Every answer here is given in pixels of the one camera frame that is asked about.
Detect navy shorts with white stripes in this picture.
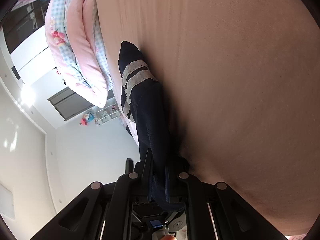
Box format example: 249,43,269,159
118,41,189,211

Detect red blue plush toy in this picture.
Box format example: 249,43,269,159
79,112,95,126

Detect white storage shelf rack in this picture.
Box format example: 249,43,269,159
95,103,120,126

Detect grey door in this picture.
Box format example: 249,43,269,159
47,87,94,121

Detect white wardrobe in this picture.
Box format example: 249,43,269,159
10,26,65,86

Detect pink checkered folded duvet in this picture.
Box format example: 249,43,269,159
44,0,113,108

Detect dark glass wardrobe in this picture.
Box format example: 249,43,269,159
2,0,50,53

